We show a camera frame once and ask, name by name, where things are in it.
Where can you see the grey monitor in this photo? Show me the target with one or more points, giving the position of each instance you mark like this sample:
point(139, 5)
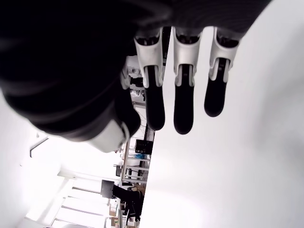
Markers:
point(107, 188)

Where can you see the white metal shelf rack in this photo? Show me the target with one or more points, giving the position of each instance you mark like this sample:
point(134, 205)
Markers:
point(124, 166)

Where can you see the black office chair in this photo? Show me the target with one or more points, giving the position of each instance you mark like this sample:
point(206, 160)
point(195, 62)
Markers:
point(128, 197)

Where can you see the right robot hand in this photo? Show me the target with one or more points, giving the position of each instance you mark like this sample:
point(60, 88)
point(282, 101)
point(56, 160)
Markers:
point(71, 59)

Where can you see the black monitor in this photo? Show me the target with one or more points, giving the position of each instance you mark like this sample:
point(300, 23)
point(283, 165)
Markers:
point(143, 146)

